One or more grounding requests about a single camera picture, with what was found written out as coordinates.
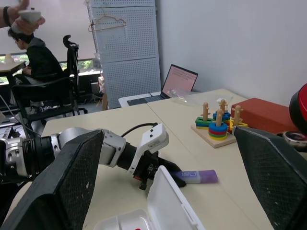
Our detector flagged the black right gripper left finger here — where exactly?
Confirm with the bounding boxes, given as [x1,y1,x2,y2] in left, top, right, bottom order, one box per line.
[0,128,104,230]

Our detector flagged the green square toy block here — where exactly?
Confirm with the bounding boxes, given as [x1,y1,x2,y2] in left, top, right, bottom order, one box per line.
[194,116,214,126]

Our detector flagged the red rectangular box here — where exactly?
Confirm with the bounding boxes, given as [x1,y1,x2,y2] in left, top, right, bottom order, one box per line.
[231,97,300,135]

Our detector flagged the white handheld controller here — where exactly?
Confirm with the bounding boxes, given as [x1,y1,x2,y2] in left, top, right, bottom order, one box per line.
[17,9,42,24]

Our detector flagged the blue cross toy block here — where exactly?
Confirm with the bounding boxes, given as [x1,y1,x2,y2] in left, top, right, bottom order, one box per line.
[213,111,231,124]

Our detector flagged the red and black round object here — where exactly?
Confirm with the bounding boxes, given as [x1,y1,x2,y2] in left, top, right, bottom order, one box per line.
[288,83,307,132]

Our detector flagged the blue toy ring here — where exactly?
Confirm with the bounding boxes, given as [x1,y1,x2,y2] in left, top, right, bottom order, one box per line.
[208,121,227,132]

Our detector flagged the seated person in black hoodie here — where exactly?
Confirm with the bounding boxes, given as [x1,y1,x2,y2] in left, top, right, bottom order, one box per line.
[7,25,65,114]

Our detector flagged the open laptop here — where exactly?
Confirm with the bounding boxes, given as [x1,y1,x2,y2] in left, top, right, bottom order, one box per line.
[126,64,199,107]

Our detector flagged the white plastic pencil case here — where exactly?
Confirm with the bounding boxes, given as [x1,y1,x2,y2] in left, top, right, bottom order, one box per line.
[93,165,206,230]

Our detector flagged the light background desk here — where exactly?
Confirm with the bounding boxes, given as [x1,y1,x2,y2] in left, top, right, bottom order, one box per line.
[0,54,26,85]

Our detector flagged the small clear plastic bag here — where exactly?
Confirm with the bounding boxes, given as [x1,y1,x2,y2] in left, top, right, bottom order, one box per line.
[215,95,234,104]

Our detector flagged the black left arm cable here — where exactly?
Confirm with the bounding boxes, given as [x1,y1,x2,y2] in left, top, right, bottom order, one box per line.
[119,122,159,138]

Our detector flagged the wooden toy peg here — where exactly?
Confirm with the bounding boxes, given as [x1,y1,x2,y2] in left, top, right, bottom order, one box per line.
[219,98,228,114]
[202,102,212,122]
[215,108,224,127]
[231,105,244,127]

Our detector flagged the black office chair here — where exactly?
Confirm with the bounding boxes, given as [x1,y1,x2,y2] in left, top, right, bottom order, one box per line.
[11,34,88,127]

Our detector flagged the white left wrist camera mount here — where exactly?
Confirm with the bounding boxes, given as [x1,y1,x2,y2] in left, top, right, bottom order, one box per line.
[127,123,170,174]

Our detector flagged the wooden ring stacking toy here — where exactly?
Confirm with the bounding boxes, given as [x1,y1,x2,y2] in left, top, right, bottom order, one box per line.
[190,121,237,149]

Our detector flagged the cardboard box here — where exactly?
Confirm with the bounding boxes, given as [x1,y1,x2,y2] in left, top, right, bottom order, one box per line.
[97,76,109,111]

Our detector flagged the white pegboard panel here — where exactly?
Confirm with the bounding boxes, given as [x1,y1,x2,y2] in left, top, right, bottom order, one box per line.
[84,0,162,110]

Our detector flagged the round metal tin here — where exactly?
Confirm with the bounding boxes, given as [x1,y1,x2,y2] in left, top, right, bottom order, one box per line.
[275,130,307,152]

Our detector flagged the bystander hand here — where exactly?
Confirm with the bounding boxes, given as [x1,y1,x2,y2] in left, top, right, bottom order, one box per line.
[9,0,46,35]

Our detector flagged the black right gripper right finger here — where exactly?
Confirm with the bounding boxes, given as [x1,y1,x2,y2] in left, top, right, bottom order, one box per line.
[233,125,307,230]

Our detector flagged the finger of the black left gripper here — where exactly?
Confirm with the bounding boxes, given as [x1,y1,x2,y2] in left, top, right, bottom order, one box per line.
[170,174,188,188]
[158,157,183,174]

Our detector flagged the yellow triangle toy block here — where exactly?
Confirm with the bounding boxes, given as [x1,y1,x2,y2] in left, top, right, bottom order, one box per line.
[228,117,248,131]

